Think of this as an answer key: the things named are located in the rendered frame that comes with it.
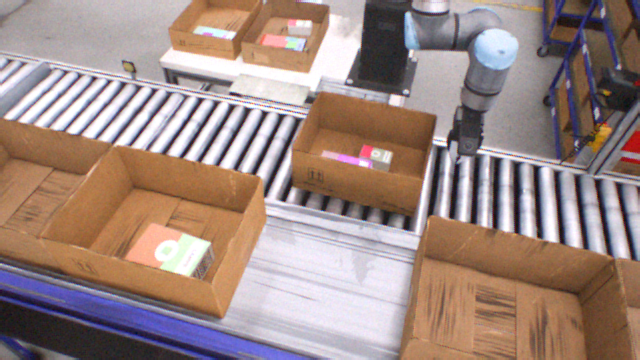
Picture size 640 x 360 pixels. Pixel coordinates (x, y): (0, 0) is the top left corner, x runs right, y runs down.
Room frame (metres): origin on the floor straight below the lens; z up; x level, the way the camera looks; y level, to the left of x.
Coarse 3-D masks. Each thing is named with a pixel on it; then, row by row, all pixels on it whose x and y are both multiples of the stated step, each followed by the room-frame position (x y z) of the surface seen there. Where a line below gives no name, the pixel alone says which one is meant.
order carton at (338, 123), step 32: (320, 96) 1.19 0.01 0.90; (352, 96) 1.17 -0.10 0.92; (320, 128) 1.19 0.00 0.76; (352, 128) 1.16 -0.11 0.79; (384, 128) 1.13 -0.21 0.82; (416, 128) 1.11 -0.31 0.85; (320, 160) 0.89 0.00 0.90; (416, 160) 1.05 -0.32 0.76; (320, 192) 0.89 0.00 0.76; (352, 192) 0.87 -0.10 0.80; (384, 192) 0.84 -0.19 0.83; (416, 192) 0.82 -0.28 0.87
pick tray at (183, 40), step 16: (192, 0) 1.89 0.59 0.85; (208, 0) 2.02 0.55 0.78; (224, 0) 2.00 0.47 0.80; (240, 0) 1.98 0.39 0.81; (256, 0) 1.97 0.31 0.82; (192, 16) 1.86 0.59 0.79; (208, 16) 1.92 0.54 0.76; (224, 16) 1.92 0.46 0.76; (240, 16) 1.93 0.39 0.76; (176, 32) 1.64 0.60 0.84; (240, 32) 1.67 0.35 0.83; (176, 48) 1.65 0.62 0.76; (192, 48) 1.63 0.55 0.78; (208, 48) 1.62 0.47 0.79; (224, 48) 1.60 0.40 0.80; (240, 48) 1.66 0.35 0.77
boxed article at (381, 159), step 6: (366, 150) 1.04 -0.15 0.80; (372, 150) 1.04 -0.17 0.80; (378, 150) 1.04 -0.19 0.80; (384, 150) 1.05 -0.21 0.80; (360, 156) 1.02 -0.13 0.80; (366, 156) 1.02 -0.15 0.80; (372, 156) 1.02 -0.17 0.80; (378, 156) 1.02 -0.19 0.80; (384, 156) 1.02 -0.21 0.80; (390, 156) 1.02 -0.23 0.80; (372, 162) 1.00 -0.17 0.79; (378, 162) 1.00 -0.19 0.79; (384, 162) 0.99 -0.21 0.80; (390, 162) 1.02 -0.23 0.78; (378, 168) 1.00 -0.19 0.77; (384, 168) 0.99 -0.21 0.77
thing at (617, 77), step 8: (600, 72) 1.12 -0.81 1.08; (608, 72) 1.11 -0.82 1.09; (616, 72) 1.10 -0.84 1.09; (624, 72) 1.11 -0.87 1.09; (632, 72) 1.11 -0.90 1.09; (600, 80) 1.09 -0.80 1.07; (608, 80) 1.08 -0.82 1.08; (616, 80) 1.07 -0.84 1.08; (624, 80) 1.07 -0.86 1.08; (632, 80) 1.07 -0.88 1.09; (600, 88) 1.08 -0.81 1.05; (608, 88) 1.07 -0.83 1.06; (616, 88) 1.07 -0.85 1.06; (624, 88) 1.06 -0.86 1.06; (632, 88) 1.06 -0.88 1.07; (608, 96) 1.09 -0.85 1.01; (616, 96) 1.08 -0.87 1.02; (624, 96) 1.07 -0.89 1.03; (632, 96) 1.06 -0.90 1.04
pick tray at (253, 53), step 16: (272, 0) 1.94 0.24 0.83; (288, 0) 1.93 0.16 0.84; (256, 16) 1.78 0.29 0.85; (272, 16) 1.94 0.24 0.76; (288, 16) 1.93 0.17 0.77; (304, 16) 1.91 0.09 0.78; (320, 16) 1.90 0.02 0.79; (256, 32) 1.75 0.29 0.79; (272, 32) 1.80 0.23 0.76; (320, 32) 1.71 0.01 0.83; (256, 48) 1.56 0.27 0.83; (272, 48) 1.55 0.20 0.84; (256, 64) 1.57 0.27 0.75; (272, 64) 1.55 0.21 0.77; (288, 64) 1.54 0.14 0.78; (304, 64) 1.52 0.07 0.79
